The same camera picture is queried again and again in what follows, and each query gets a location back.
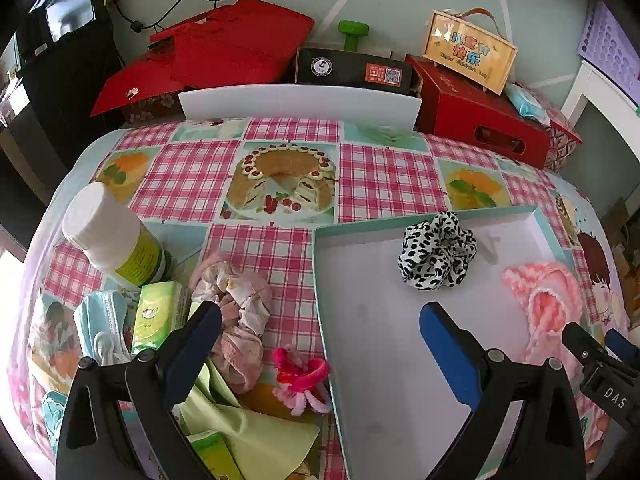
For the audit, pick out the black pump box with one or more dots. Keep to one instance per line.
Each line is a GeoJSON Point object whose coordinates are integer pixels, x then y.
{"type": "Point", "coordinates": [326, 67]}

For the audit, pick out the checkered fruit print tablecloth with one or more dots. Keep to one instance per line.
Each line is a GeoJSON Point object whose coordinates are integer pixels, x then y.
{"type": "Point", "coordinates": [177, 177]}

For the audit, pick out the pale pink floral scrunchie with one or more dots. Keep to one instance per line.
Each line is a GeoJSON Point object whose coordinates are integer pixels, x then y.
{"type": "Point", "coordinates": [244, 299]}

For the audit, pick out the green tissue pack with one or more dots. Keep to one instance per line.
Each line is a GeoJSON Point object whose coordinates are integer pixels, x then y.
{"type": "Point", "coordinates": [162, 308]}
{"type": "Point", "coordinates": [214, 453]}

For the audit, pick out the yellow children's gift case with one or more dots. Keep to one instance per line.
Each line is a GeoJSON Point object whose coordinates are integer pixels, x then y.
{"type": "Point", "coordinates": [471, 44]}

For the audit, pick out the blue face mask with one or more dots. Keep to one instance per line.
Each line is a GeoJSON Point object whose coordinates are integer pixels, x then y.
{"type": "Point", "coordinates": [100, 322]}

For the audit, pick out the black cabinet with monitor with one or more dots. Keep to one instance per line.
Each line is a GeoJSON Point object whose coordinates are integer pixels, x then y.
{"type": "Point", "coordinates": [66, 51]}

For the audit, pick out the blue wet wipes pack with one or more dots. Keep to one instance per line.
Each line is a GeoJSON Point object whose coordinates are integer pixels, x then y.
{"type": "Point", "coordinates": [526, 104]}

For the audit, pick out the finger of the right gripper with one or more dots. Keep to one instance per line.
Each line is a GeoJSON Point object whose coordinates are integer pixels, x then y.
{"type": "Point", "coordinates": [588, 352]}
{"type": "Point", "coordinates": [624, 349]}

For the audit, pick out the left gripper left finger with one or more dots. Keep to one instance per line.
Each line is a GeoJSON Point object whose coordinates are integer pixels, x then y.
{"type": "Point", "coordinates": [157, 380]}

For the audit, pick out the pink knitted cloth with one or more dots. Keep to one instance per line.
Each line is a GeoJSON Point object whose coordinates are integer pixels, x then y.
{"type": "Point", "coordinates": [550, 298]}

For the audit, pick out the leopard print scrunchie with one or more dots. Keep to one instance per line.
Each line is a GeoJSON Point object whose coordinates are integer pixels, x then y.
{"type": "Point", "coordinates": [436, 253]}

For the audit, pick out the teal plastic toy case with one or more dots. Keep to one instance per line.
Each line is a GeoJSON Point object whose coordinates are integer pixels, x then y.
{"type": "Point", "coordinates": [53, 409]}

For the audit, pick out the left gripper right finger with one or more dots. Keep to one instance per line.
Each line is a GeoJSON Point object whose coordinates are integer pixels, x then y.
{"type": "Point", "coordinates": [484, 380]}

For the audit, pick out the white foam board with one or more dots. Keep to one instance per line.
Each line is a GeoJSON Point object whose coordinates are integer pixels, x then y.
{"type": "Point", "coordinates": [345, 104]}

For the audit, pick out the patterned red gift box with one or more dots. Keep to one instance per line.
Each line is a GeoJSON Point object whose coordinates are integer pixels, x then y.
{"type": "Point", "coordinates": [563, 139]}

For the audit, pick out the white shelf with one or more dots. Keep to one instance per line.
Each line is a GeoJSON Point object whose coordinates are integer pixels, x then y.
{"type": "Point", "coordinates": [592, 87]}

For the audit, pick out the light green cloth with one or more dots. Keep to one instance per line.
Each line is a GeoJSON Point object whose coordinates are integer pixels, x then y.
{"type": "Point", "coordinates": [262, 446]}

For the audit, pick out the red cardboard box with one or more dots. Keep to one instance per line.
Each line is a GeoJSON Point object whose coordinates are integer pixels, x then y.
{"type": "Point", "coordinates": [455, 108]}

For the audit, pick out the purple perforated basket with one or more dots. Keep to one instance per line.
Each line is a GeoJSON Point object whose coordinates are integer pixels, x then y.
{"type": "Point", "coordinates": [605, 46]}

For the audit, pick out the white pill bottle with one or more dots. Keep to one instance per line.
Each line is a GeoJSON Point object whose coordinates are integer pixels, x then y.
{"type": "Point", "coordinates": [113, 238]}

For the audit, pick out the red gift bags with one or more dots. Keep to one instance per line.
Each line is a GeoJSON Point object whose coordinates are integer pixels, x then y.
{"type": "Point", "coordinates": [247, 42]}

